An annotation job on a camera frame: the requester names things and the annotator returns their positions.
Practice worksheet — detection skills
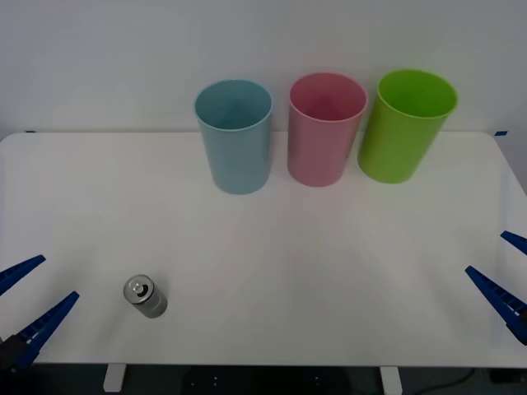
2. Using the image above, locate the white table leg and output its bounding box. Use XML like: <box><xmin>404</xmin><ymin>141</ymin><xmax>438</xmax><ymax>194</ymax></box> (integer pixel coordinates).
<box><xmin>102</xmin><ymin>364</ymin><xmax>126</xmax><ymax>393</ymax></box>
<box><xmin>379</xmin><ymin>365</ymin><xmax>403</xmax><ymax>395</ymax></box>

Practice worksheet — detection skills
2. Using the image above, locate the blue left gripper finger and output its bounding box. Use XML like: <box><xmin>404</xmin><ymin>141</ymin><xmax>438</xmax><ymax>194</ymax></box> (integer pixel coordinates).
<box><xmin>0</xmin><ymin>290</ymin><xmax>81</xmax><ymax>374</ymax></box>
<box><xmin>0</xmin><ymin>254</ymin><xmax>47</xmax><ymax>296</ymax></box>

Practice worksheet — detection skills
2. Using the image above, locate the silver-grey drink can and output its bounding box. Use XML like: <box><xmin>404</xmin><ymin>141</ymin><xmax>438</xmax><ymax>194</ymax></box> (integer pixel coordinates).
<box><xmin>122</xmin><ymin>273</ymin><xmax>169</xmax><ymax>320</ymax></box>

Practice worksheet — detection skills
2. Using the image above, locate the black floor cable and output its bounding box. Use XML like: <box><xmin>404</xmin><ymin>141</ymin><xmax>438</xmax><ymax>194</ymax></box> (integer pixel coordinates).
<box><xmin>411</xmin><ymin>367</ymin><xmax>475</xmax><ymax>395</ymax></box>

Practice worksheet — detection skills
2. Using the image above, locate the pink plastic bin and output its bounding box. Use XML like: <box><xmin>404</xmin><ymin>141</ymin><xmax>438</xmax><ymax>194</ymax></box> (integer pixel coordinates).
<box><xmin>286</xmin><ymin>72</ymin><xmax>369</xmax><ymax>188</ymax></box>

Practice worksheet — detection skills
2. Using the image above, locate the green plastic bin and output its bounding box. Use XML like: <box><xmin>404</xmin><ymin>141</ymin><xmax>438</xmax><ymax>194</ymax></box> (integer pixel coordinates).
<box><xmin>357</xmin><ymin>67</ymin><xmax>459</xmax><ymax>185</ymax></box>

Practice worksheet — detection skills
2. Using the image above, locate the pale blue plastic bin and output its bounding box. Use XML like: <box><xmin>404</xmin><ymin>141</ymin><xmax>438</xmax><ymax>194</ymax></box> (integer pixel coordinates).
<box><xmin>194</xmin><ymin>78</ymin><xmax>274</xmax><ymax>196</ymax></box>

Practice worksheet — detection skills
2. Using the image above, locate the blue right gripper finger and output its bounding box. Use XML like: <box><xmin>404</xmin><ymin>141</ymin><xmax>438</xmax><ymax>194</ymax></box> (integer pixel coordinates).
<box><xmin>464</xmin><ymin>265</ymin><xmax>527</xmax><ymax>346</ymax></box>
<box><xmin>499</xmin><ymin>230</ymin><xmax>527</xmax><ymax>256</ymax></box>

